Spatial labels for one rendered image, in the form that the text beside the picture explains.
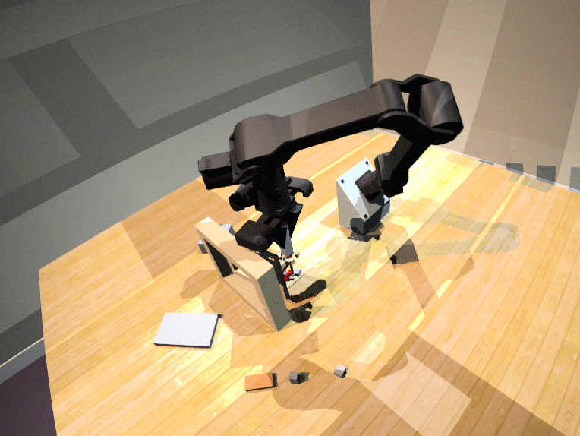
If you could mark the orange flat rectangular block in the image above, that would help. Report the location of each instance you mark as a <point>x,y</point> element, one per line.
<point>259,382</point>

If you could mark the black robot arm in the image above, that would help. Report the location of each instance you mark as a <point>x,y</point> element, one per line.
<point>261,145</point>

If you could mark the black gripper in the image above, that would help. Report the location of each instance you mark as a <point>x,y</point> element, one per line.
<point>277,203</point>

